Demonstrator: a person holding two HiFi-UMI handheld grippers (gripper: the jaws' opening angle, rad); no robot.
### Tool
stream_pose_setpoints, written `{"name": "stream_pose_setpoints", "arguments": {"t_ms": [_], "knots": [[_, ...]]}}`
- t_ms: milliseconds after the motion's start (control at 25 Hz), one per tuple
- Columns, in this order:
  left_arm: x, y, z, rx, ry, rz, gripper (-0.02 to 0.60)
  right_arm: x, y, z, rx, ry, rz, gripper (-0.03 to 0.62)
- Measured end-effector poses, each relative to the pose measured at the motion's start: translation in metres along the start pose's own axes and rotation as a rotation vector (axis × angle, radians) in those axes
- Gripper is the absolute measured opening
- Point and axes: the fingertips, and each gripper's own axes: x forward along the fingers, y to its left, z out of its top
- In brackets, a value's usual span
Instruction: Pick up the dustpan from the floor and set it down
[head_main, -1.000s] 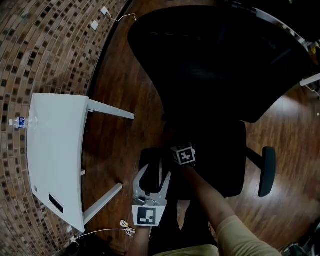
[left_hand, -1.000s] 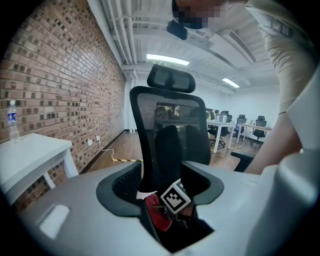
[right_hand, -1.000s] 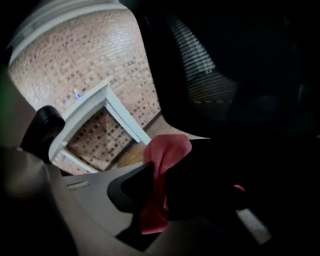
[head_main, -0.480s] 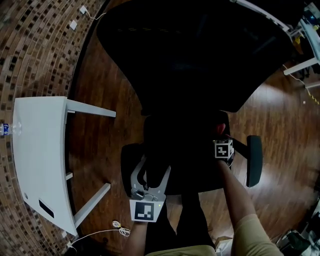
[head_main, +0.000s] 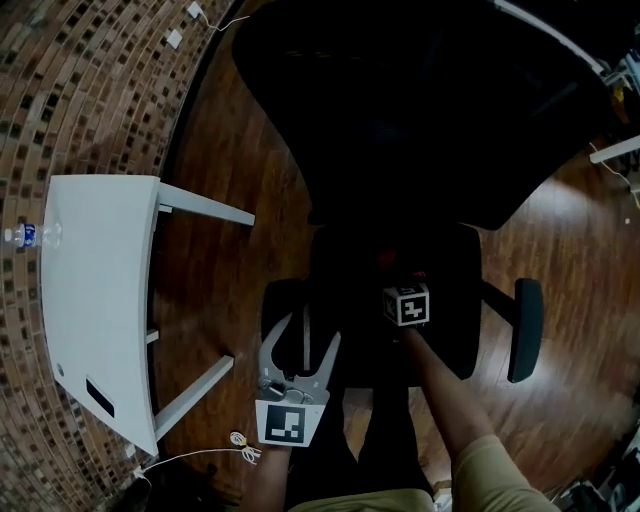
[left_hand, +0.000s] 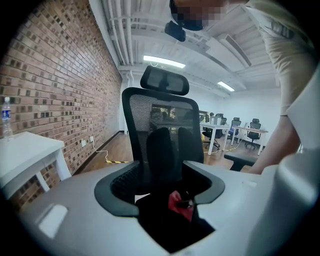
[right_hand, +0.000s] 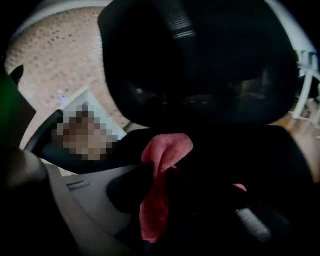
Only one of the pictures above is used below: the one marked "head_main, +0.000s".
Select long white floor cable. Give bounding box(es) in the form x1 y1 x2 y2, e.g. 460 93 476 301
589 142 640 209

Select person's right forearm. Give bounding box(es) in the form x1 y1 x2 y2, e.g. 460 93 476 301
399 327 496 471

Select light blue office desk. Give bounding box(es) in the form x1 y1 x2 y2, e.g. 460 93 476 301
589 134 640 164

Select person's black trousers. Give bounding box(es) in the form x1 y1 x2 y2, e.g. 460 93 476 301
287 384 434 501

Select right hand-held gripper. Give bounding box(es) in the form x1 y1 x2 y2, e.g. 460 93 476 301
382 282 431 327

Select coiled white cable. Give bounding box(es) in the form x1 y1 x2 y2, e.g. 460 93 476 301
134 432 262 476

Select black rectangular table inset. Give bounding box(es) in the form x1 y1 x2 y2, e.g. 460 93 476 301
84 377 116 420

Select small white table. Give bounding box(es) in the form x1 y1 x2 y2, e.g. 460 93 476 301
40 173 256 457

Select person's left forearm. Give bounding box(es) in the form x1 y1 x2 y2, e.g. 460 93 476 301
239 444 294 512

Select white cable with yellow end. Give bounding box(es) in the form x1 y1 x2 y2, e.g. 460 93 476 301
199 12 251 32

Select clear water bottle blue label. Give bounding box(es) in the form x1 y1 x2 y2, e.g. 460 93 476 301
4 222 64 250

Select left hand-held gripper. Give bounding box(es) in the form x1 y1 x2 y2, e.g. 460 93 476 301
254 312 342 448

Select person's beige shirt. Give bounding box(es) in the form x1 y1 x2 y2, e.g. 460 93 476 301
289 434 556 512

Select grey office desk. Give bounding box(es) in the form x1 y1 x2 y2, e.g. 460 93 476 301
492 0 606 76

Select black mesh office chair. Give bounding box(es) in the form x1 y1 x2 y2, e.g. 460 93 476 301
231 0 614 389

